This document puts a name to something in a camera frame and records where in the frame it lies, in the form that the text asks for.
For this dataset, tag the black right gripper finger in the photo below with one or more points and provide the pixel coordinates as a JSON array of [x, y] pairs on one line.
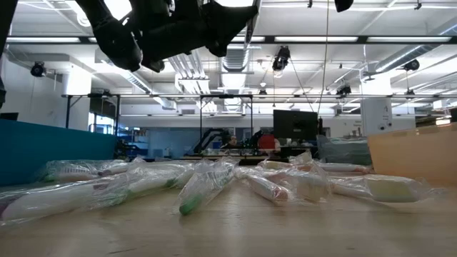
[[343, 4]]

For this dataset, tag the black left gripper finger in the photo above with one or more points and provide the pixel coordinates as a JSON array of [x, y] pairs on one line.
[[228, 21]]

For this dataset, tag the black background robot arm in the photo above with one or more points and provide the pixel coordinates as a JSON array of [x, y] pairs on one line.
[[210, 135], [252, 139]]

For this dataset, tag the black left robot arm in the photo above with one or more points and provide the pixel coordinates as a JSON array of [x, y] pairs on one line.
[[118, 43]]

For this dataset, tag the white pillar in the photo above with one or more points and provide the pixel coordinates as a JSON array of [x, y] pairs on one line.
[[376, 114]]

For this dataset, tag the black computer monitor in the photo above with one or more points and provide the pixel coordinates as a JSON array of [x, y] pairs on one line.
[[294, 125]]

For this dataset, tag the green white toothbrush in wrapper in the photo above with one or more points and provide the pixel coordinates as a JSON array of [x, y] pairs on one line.
[[191, 205], [150, 183]]

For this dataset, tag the grey plastic bin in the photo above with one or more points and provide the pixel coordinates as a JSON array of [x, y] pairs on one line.
[[342, 151]]

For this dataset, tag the blue plastic bin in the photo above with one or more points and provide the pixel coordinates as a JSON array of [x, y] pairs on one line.
[[53, 142]]

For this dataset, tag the cardboard box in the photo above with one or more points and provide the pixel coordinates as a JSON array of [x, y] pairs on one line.
[[421, 153]]

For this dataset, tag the small dark monitor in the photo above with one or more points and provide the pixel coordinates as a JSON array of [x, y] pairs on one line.
[[9, 116]]

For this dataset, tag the purple white toothbrush in wrapper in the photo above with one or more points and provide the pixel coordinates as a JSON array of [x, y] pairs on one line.
[[53, 201]]

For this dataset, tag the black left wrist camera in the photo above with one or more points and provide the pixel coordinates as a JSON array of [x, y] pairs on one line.
[[168, 9]]

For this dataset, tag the black metal rig frame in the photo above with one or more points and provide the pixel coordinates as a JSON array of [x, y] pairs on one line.
[[68, 114], [226, 96]]

